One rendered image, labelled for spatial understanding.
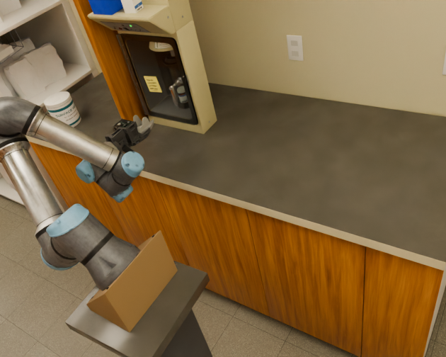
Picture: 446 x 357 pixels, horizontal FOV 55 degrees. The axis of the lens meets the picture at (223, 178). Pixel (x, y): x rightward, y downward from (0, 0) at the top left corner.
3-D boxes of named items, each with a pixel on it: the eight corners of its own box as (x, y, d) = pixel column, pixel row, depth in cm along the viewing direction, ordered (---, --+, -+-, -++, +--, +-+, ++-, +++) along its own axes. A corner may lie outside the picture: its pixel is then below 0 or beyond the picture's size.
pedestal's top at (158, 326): (150, 372, 115) (146, 366, 113) (69, 329, 131) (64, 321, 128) (209, 280, 134) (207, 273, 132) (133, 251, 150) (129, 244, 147)
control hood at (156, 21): (115, 27, 175) (106, 3, 168) (176, 32, 158) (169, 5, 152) (95, 40, 168) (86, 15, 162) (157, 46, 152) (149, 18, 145)
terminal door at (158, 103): (147, 114, 201) (118, 32, 175) (199, 125, 186) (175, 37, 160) (146, 115, 201) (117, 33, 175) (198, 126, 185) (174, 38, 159)
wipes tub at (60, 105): (70, 114, 227) (58, 89, 217) (86, 117, 220) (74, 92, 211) (52, 127, 220) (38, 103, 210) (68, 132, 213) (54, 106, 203)
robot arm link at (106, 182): (127, 194, 140) (103, 171, 139) (115, 207, 148) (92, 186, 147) (141, 180, 146) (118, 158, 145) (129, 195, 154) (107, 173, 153)
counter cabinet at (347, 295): (152, 180, 323) (110, 74, 265) (449, 273, 219) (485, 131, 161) (90, 244, 285) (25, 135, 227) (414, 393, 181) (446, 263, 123)
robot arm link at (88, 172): (89, 189, 147) (71, 172, 146) (111, 169, 154) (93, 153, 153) (94, 181, 141) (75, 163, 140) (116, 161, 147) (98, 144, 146)
